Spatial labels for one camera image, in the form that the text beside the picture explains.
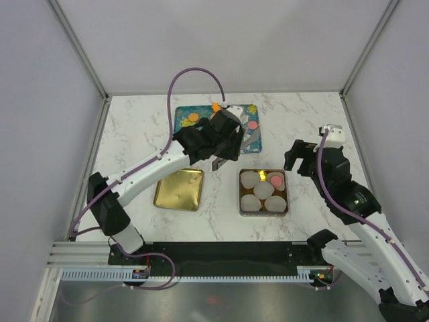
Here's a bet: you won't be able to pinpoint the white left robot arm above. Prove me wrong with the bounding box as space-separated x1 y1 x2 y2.
87 105 245 264

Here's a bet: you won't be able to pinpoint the white paper cup centre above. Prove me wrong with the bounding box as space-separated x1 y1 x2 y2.
253 181 275 200

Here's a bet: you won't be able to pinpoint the aluminium frame rail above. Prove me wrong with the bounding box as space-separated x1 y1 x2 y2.
47 241 110 268

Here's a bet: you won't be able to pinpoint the gold tin lid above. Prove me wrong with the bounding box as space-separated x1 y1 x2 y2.
154 168 204 211

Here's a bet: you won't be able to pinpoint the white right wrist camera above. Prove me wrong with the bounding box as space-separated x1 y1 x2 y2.
319 124 346 148

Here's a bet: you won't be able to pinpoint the white paper cup bottom-right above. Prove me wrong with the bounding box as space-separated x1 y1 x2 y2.
264 195 288 213

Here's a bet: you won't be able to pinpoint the metal tongs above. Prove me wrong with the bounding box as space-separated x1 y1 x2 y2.
212 158 227 172

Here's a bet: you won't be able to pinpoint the pink round cookie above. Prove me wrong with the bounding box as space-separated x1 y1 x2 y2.
247 121 259 130

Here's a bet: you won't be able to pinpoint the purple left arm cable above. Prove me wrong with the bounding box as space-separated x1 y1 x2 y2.
68 66 227 241

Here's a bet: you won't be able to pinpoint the white paper cup bottom-left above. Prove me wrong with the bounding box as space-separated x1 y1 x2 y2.
241 194 261 212

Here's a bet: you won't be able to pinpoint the orange fish cookie top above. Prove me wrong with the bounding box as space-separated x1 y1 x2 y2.
212 102 222 113

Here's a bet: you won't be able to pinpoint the white slotted cable duct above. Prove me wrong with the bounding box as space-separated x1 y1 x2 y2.
61 268 313 283

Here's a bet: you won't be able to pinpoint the orange round cookie left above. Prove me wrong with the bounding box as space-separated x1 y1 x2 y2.
188 113 199 122

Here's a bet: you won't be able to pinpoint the dark cookie tin box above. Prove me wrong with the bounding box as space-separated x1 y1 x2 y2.
239 169 289 217

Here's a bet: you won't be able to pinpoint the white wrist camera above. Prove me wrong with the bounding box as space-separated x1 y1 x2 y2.
319 124 346 148
224 105 244 122

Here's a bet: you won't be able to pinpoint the teal floral tray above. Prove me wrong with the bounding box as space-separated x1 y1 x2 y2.
174 104 263 154

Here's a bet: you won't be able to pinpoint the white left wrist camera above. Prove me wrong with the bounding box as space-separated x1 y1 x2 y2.
224 105 244 122

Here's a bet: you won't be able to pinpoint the white paper cup top-right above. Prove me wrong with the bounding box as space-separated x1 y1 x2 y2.
266 172 286 191

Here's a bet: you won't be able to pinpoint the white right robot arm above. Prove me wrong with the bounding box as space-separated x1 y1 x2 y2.
284 138 428 321

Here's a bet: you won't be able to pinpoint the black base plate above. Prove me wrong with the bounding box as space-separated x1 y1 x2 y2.
108 241 328 276

